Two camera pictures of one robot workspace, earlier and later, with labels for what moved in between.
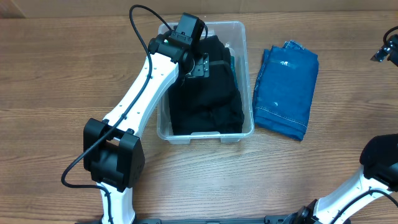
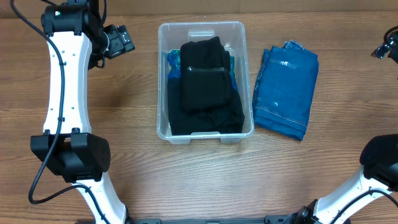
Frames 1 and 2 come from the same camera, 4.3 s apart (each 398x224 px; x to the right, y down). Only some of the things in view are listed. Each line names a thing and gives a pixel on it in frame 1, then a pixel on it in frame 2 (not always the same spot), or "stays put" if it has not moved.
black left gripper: x=202 y=65 to x=118 y=45
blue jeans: x=284 y=89 stays put
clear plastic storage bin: x=234 y=35 stays put
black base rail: x=275 y=219 stays put
